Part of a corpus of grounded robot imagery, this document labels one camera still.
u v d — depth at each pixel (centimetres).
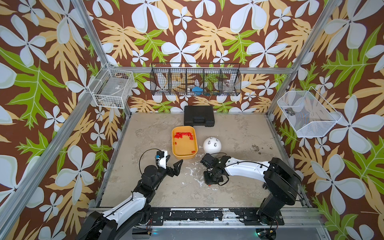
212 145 89
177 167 73
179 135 106
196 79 99
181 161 77
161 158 69
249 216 74
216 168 65
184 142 101
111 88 86
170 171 72
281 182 44
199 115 114
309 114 82
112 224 42
